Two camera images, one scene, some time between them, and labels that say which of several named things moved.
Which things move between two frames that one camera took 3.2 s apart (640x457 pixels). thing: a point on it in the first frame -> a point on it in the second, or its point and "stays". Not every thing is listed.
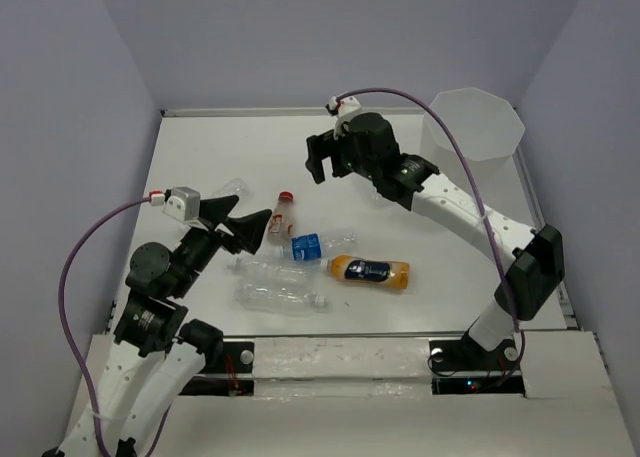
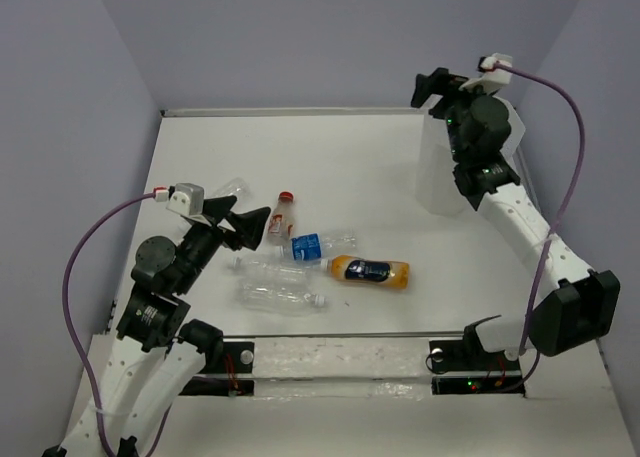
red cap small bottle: [283, 219] stays
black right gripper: [323, 146] -> [441, 78]
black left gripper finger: [215, 211] stays
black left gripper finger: [247, 230] stays
